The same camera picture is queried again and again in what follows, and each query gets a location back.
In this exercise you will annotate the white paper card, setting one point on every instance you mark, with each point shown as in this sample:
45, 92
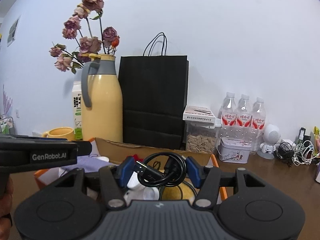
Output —
317, 172

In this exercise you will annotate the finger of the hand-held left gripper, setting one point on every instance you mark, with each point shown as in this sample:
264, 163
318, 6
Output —
47, 139
84, 148

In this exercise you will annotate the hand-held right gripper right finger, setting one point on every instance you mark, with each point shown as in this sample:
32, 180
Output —
193, 173

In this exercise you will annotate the black paper bag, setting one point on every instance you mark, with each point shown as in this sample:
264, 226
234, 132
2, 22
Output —
152, 97

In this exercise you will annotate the yellow ceramic mug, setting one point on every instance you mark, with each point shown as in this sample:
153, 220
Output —
61, 133

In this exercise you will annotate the yellow round pad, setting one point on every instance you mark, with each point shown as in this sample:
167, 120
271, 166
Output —
172, 192

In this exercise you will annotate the orange cardboard box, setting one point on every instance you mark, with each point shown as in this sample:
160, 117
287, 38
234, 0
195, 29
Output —
112, 150

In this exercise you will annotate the white charger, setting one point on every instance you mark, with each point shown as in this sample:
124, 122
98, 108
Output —
288, 142

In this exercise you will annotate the clear seed container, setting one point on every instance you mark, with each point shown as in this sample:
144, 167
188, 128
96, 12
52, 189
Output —
201, 142

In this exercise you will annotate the white milk carton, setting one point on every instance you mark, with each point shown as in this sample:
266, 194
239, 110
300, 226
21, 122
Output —
77, 110

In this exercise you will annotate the wall poster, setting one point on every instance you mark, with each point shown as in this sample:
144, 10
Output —
13, 31

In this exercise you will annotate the flat white box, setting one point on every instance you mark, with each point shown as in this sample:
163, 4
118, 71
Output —
198, 115

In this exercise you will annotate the person's left hand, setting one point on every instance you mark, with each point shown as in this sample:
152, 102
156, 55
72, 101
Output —
7, 202

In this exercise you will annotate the white wall socket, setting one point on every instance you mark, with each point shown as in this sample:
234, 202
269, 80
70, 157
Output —
17, 113

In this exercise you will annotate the white plastic cup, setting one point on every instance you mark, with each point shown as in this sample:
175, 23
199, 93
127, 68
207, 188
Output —
150, 193

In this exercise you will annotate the colourful snack packets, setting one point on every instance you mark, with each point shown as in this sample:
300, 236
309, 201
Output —
317, 140

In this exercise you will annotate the purple wall decoration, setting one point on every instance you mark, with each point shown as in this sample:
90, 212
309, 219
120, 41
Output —
7, 102

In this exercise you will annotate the small black device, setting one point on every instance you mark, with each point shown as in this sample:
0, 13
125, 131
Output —
303, 135

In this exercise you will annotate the yellow thermos jug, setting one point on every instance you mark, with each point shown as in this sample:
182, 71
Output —
105, 110

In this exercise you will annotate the dried rose bouquet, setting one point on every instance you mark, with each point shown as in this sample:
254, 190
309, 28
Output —
90, 43

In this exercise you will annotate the pale floral tin box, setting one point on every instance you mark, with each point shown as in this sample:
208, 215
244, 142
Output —
233, 151

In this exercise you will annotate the white robot figurine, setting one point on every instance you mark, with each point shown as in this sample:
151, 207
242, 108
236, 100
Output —
271, 135

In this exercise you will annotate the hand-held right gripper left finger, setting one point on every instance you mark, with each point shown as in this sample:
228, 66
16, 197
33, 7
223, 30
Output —
126, 172

